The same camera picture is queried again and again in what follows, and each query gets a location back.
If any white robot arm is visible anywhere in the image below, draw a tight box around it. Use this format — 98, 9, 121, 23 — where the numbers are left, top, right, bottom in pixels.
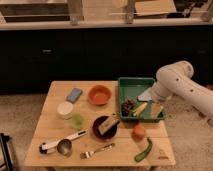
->
150, 61, 213, 121

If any light green plastic cup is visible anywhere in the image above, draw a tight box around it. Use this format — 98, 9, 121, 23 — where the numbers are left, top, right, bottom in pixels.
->
70, 114, 84, 130

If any white paper cup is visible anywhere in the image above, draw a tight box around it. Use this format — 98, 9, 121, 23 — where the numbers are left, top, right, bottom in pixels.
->
57, 101, 73, 119

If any silver metal measuring cup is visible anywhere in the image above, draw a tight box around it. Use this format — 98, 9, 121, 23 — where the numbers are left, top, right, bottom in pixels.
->
57, 139, 72, 157

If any pale yellow corn cob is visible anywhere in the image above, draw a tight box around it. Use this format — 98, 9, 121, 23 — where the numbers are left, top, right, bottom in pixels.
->
132, 102, 148, 117

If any green plastic tray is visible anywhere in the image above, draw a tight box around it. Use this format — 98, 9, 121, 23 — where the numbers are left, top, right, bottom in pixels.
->
118, 77, 165, 123

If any dark red grape bunch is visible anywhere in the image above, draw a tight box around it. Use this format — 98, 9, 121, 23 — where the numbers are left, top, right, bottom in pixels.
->
121, 99, 135, 116

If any orange peach fruit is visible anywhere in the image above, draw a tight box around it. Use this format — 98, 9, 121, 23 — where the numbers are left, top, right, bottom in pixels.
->
132, 124, 146, 140

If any yellow brown sponge block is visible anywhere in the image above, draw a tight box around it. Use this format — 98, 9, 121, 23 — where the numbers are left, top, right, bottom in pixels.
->
98, 116, 119, 135

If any green cucumber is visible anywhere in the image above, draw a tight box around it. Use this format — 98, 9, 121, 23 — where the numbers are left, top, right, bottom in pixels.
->
134, 138, 153, 162

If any dark brown bowl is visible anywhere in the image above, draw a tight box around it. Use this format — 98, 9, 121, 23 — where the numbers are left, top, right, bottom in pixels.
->
92, 115, 119, 140

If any orange plastic bowl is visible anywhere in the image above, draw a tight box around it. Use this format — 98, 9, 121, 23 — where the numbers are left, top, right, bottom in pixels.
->
88, 85, 111, 105

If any wooden folding table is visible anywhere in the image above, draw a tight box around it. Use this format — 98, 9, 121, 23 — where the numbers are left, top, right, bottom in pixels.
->
25, 81, 176, 168

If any silver metal fork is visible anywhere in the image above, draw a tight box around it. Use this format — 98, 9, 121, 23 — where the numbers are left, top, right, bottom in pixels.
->
80, 143, 115, 159

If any blue sponge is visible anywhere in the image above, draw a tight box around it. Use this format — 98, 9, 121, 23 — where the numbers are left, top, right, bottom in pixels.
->
66, 88, 83, 104

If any dark cabinet counter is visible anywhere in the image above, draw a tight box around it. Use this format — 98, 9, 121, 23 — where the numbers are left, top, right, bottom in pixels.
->
0, 22, 213, 94

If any black stand on floor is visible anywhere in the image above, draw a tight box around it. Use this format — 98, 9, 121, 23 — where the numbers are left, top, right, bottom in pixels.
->
0, 133, 14, 171

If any white handled citrus squeezer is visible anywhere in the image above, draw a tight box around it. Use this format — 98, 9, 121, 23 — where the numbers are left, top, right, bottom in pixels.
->
39, 130, 87, 154

